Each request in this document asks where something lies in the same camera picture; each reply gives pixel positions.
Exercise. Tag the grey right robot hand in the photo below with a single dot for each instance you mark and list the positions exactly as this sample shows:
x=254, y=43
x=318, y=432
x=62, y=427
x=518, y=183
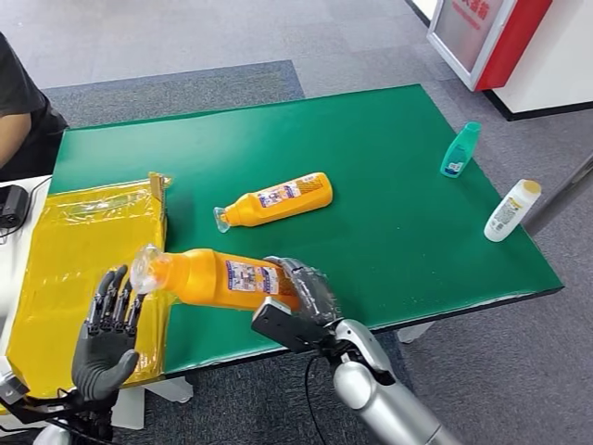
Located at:
x=312, y=292

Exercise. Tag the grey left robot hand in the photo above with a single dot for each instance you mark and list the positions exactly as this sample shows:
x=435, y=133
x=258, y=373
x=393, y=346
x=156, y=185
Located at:
x=99, y=362

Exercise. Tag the orange bottle with clear cap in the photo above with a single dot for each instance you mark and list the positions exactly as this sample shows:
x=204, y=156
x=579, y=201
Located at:
x=208, y=276
x=282, y=198

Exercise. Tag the person's forearm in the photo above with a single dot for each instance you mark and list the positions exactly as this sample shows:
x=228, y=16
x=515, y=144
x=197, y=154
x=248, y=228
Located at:
x=11, y=138

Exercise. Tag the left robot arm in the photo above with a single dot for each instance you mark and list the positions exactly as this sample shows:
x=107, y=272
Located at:
x=55, y=410

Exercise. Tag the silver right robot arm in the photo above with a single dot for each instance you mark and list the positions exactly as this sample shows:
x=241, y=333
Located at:
x=375, y=393

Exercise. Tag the teal bottle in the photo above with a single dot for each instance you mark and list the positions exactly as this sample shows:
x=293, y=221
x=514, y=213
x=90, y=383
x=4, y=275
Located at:
x=459, y=150

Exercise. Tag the white bottle with yellow cap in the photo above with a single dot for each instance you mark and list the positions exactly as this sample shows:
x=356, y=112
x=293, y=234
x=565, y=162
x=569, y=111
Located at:
x=509, y=212

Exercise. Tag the white table foot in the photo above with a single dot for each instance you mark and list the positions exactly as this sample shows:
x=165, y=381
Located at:
x=414, y=333
x=152, y=396

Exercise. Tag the green table mat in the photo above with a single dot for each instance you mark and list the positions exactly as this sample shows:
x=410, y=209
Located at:
x=370, y=233

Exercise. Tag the yellow taped cardboard box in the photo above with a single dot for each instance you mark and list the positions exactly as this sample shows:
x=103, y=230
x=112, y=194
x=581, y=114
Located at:
x=69, y=270

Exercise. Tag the black device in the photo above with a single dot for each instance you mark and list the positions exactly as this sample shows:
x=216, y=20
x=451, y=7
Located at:
x=13, y=206

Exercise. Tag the person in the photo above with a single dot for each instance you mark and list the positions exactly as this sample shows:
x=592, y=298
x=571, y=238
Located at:
x=23, y=80

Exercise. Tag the grey metal pole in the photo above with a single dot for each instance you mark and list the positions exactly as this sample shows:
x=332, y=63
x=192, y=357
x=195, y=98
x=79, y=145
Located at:
x=560, y=196

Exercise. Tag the red and white display cabinet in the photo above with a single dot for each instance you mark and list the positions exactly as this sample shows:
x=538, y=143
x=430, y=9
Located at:
x=486, y=37

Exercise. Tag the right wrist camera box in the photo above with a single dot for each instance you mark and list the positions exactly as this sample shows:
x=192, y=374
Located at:
x=287, y=325

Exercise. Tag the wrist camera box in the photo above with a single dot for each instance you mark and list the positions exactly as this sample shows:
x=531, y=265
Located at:
x=11, y=384
x=287, y=325

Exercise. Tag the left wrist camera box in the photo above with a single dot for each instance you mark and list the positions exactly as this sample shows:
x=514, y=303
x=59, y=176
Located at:
x=11, y=384

